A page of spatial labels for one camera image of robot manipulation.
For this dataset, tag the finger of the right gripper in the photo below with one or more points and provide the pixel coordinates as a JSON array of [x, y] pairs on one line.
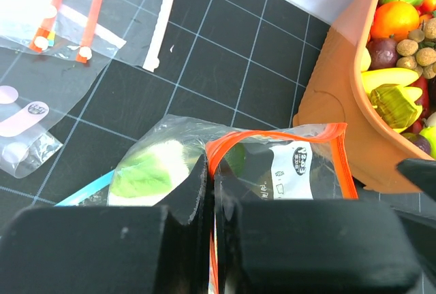
[[421, 173]]

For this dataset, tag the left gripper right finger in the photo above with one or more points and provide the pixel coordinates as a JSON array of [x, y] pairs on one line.
[[308, 246]]

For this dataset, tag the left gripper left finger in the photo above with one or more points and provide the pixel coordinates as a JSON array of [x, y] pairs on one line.
[[108, 249]]

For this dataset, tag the white cauliflower toy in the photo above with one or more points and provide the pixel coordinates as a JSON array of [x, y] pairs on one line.
[[147, 176]]

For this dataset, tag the orange zipper clear bag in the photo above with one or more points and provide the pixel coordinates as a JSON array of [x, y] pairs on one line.
[[306, 162]]

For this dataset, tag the dark green avocado toy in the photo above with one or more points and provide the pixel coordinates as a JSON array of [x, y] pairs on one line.
[[235, 158]]

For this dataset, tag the blue zipper clear bag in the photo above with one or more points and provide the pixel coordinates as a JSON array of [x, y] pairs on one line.
[[94, 193]]

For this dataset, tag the red zipper clear bag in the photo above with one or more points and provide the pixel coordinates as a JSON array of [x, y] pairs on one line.
[[68, 29]]

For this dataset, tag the dark purple mangosteen toy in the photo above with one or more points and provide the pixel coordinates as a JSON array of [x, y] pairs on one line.
[[419, 141]]

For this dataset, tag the green pear toy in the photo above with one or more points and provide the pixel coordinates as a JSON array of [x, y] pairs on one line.
[[428, 135]]

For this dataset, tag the yellow banana bunch toy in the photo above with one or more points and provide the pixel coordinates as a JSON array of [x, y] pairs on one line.
[[393, 97]]

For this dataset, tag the red chili toy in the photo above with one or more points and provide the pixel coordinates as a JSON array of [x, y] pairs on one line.
[[423, 100]]

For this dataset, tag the brown longan bunch toy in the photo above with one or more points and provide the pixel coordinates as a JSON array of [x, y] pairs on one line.
[[417, 51]]

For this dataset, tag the orange plastic basket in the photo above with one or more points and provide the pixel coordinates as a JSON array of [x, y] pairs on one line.
[[335, 94]]

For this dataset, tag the purple passion fruit toy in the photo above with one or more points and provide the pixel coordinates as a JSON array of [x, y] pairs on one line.
[[383, 53]]

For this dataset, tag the orange fruit toy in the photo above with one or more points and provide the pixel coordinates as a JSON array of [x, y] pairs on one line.
[[395, 20]]

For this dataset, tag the black grid mat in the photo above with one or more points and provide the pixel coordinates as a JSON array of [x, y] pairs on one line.
[[236, 62]]

